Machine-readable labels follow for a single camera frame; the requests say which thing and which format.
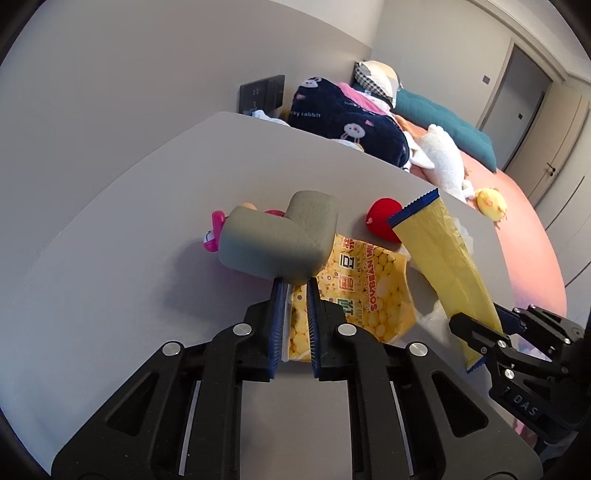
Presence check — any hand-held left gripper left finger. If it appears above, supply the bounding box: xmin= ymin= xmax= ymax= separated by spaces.
xmin=51 ymin=277 xmax=289 ymax=480

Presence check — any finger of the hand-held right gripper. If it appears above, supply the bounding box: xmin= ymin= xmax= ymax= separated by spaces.
xmin=449 ymin=312 xmax=514 ymax=366
xmin=495 ymin=304 xmax=587 ymax=365

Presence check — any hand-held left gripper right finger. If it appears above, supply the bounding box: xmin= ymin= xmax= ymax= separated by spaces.
xmin=306 ymin=278 xmax=543 ymax=480

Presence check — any yellow snack bag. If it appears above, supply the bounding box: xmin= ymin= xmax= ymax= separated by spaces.
xmin=281 ymin=233 xmax=416 ymax=363

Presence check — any long yellow wrapper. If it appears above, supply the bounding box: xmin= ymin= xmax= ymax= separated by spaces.
xmin=387 ymin=188 xmax=506 ymax=374

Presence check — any grey foam corner guard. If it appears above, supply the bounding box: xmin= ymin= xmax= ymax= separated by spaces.
xmin=218 ymin=190 xmax=341 ymax=287

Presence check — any white crumpled tissue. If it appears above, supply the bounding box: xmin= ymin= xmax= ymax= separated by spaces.
xmin=455 ymin=217 xmax=477 ymax=252

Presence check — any pink toy figure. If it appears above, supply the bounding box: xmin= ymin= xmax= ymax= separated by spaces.
xmin=202 ymin=203 xmax=287 ymax=254

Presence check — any yellow chick plush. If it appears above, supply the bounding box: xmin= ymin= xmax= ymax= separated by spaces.
xmin=475 ymin=187 xmax=509 ymax=223

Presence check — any white plush goose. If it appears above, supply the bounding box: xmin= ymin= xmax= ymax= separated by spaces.
xmin=397 ymin=115 xmax=476 ymax=204

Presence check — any beige wardrobe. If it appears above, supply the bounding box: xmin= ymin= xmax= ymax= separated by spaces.
xmin=526 ymin=69 xmax=591 ymax=287

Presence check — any small white cloth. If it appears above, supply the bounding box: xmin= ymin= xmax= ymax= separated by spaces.
xmin=249 ymin=109 xmax=291 ymax=125

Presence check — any navy printed blanket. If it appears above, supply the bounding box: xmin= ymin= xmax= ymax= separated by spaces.
xmin=288 ymin=78 xmax=414 ymax=172

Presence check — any teal cushion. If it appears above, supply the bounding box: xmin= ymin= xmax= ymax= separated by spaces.
xmin=394 ymin=88 xmax=498 ymax=174

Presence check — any pink cloth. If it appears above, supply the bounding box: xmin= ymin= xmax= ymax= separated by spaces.
xmin=337 ymin=82 xmax=394 ymax=116

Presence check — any grey door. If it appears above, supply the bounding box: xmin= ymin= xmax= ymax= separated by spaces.
xmin=475 ymin=39 xmax=552 ymax=171

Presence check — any plaid patchwork pillow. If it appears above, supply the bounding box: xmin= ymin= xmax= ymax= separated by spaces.
xmin=353 ymin=60 xmax=402 ymax=109

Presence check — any dark wall socket panel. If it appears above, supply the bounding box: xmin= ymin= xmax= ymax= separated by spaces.
xmin=239 ymin=74 xmax=286 ymax=115

